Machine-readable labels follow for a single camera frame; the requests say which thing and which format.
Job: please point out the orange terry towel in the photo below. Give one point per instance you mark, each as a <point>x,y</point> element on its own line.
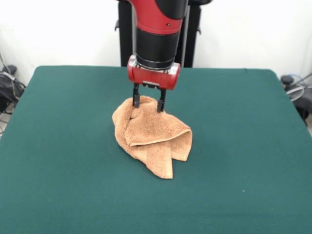
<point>151,136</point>

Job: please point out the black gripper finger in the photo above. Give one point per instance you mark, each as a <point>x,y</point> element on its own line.
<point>136,98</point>
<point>161,104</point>

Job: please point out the black robot pedestal frame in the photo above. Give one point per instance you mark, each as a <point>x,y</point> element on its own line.
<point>124,36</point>

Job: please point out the dark green table cloth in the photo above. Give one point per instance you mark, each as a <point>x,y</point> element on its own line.
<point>61,146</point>

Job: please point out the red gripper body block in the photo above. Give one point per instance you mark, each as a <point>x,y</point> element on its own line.
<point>152,76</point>

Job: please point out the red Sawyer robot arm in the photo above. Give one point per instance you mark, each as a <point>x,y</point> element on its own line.
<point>156,46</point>

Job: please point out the black equipment block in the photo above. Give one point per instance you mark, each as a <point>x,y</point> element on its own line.
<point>303,102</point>

